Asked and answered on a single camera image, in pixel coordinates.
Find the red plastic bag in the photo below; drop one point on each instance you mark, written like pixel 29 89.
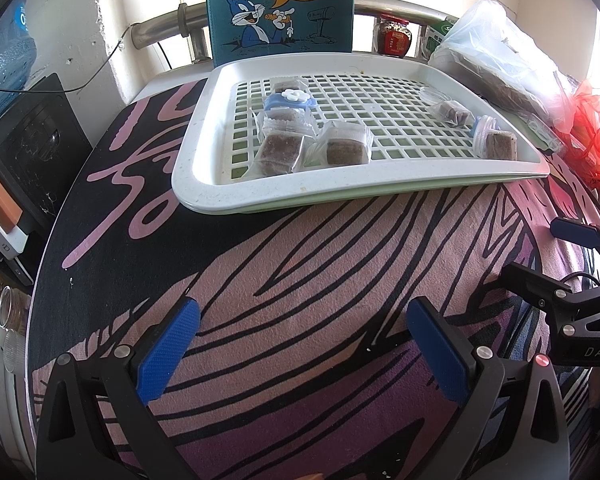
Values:
pixel 595 125

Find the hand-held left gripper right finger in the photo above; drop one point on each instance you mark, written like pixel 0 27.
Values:
pixel 440 355

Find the blue water bottle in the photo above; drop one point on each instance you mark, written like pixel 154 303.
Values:
pixel 5 60

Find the black and pink printed tablecloth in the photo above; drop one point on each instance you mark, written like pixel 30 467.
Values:
pixel 290 280

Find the glass jar with red label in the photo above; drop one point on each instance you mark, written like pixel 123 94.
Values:
pixel 394 40

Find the black and orange water dispenser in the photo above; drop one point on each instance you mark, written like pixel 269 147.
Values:
pixel 45 135

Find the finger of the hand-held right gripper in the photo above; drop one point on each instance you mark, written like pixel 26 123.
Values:
pixel 530 280
pixel 575 232

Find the blue clip with white flower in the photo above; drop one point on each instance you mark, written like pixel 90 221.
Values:
pixel 292 96

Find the clear round plastic lid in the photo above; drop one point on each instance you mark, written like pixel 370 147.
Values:
pixel 486 122
pixel 432 94

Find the ribbed glass cup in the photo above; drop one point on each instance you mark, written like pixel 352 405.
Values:
pixel 15 352

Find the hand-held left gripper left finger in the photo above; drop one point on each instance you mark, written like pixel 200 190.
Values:
pixel 167 350

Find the pale green under tray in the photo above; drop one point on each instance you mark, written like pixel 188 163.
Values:
pixel 230 210

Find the blue cartoon rabbit tote bag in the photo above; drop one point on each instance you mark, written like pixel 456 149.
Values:
pixel 325 20

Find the metal pipe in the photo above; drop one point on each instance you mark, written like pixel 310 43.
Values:
pixel 160 25

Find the clear glass jar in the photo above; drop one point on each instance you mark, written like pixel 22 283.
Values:
pixel 15 310

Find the clear packet with brown cube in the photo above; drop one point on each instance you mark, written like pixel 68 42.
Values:
pixel 501 144
pixel 285 122
pixel 275 152
pixel 342 150
pixel 452 111
pixel 285 85

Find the clear plastic bag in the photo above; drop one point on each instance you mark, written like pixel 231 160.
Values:
pixel 495 55

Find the green and white carton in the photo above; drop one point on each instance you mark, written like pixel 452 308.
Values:
pixel 432 40

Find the white perforated plastic tray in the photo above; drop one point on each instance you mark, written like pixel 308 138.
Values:
pixel 205 180

